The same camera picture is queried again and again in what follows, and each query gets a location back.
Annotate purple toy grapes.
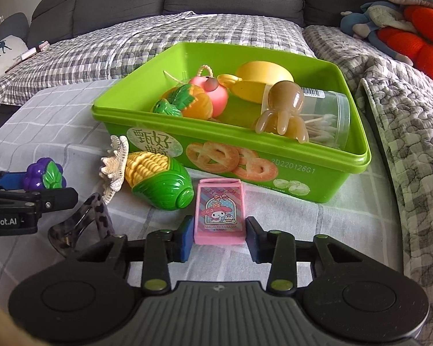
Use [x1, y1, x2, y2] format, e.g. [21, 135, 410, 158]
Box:
[23, 157, 67, 191]

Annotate leopard print hair claw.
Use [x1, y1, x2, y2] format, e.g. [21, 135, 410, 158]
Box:
[47, 193, 115, 257]

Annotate toy corn with green husk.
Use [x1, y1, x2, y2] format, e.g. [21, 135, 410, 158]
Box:
[124, 151, 195, 211]

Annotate beige starfish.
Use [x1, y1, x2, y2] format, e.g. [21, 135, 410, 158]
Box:
[99, 135, 129, 205]

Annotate clear cotton swab jar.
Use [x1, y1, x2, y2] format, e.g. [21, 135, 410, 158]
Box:
[264, 86, 350, 149]

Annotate orange toy pumpkin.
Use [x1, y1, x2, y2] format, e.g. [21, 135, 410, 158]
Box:
[151, 84, 213, 120]

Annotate brown squishy hand toy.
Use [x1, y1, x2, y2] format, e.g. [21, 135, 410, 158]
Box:
[254, 80, 309, 143]

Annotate yellow toy pot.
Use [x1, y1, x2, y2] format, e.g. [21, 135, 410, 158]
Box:
[216, 61, 294, 104]

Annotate pink toy pig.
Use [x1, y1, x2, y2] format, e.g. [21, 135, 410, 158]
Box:
[177, 64, 228, 120]

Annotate grey grid sheet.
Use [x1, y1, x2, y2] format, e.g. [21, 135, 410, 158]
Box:
[0, 80, 403, 306]

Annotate green plastic cookie box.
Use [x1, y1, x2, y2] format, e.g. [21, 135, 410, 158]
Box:
[91, 42, 372, 202]

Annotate white pillow with print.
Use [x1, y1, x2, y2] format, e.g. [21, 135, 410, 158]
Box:
[0, 35, 28, 78]

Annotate pink phone on quilt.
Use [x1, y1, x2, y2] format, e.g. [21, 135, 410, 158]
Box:
[6, 41, 51, 73]

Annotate grey checked quilt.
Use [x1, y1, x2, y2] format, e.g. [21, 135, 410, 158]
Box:
[0, 11, 433, 345]

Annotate orange flower cushion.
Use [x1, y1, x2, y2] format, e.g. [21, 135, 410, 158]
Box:
[377, 5, 433, 80]

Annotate blue plush monkey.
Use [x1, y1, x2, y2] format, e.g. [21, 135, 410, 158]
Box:
[340, 2, 417, 66]

